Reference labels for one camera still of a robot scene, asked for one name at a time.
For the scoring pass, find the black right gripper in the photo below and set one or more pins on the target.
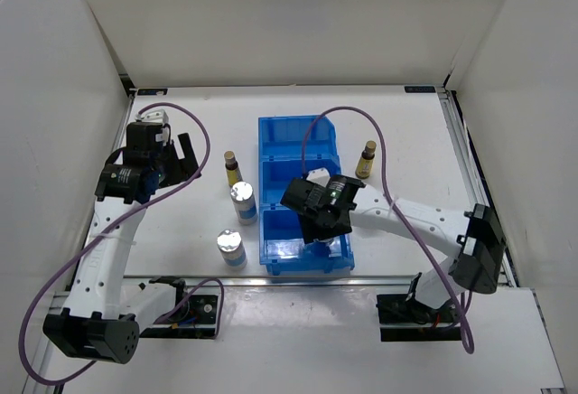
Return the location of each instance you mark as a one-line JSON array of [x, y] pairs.
[[311, 232]]

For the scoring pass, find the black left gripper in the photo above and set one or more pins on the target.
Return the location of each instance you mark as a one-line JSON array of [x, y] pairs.
[[183, 168]]

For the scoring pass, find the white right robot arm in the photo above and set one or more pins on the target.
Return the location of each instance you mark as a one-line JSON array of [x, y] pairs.
[[472, 242]]

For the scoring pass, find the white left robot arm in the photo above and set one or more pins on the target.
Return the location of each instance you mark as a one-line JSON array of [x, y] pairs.
[[93, 324]]

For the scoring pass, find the yellow label bottle left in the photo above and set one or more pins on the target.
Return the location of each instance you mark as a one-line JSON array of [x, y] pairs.
[[233, 172]]

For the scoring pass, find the yellow label bottle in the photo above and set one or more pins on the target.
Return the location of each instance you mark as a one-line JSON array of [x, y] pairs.
[[365, 162], [233, 172]]

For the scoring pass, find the yellow label bottle right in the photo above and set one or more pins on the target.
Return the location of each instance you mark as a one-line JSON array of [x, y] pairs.
[[365, 162]]

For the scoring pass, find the white bead jar far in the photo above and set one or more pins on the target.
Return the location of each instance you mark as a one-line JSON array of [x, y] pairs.
[[243, 198]]

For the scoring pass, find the white bead jar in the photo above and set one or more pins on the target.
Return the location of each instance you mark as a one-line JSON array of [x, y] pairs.
[[231, 248], [243, 198]]

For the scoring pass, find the blue three-compartment plastic bin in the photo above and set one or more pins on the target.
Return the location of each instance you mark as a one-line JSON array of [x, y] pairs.
[[285, 144]]

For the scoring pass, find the white bead jar near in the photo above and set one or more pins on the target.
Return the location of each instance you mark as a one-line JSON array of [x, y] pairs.
[[231, 248]]

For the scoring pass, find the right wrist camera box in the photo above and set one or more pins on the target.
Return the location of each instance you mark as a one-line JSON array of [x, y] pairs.
[[319, 176]]

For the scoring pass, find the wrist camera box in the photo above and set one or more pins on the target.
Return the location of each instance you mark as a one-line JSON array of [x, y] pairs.
[[153, 116], [319, 176]]

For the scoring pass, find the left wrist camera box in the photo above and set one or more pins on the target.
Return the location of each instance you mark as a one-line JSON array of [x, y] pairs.
[[153, 116]]

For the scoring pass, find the left side aluminium rail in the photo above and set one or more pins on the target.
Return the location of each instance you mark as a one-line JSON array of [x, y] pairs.
[[111, 181]]

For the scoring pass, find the aluminium table edge rail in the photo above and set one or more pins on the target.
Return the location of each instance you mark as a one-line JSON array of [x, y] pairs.
[[316, 281]]

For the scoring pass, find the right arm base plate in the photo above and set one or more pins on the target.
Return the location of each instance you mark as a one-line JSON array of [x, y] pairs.
[[405, 320]]

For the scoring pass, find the right side aluminium rail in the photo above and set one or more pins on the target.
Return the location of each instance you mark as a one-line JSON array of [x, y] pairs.
[[473, 176]]

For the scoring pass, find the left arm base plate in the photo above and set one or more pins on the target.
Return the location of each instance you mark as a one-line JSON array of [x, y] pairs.
[[196, 317]]

